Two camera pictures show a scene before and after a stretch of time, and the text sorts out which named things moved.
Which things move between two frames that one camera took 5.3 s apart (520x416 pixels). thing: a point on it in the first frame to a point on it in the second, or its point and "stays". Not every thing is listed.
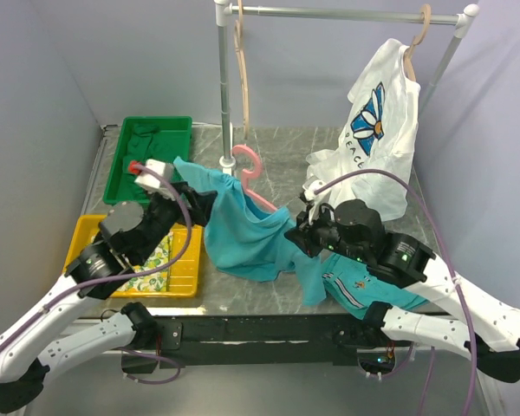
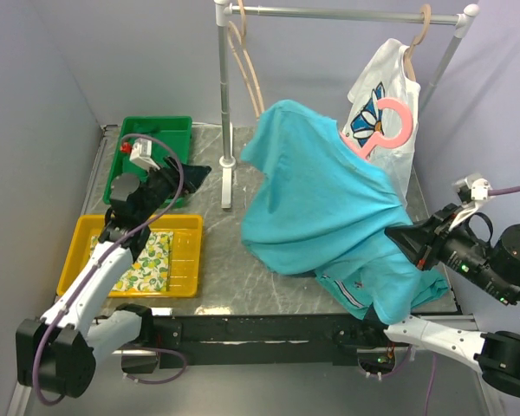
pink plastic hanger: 246,174 to 381,138
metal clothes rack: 223,11 stays
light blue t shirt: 249,238 to 320,207
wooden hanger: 426,13 stays
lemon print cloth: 157,281 stays
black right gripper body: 323,233 to 460,249
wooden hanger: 238,38 to 237,40
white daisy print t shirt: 380,133 stays
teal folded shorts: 356,287 stays
